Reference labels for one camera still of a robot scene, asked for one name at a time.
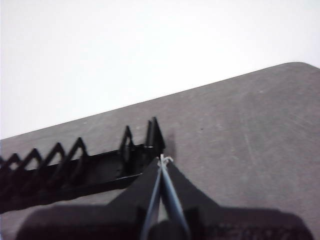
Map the black plastic plate rack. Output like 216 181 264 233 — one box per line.
0 116 166 214

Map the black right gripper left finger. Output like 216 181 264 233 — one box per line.
13 157 163 240

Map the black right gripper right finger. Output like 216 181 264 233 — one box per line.
163 159 316 240

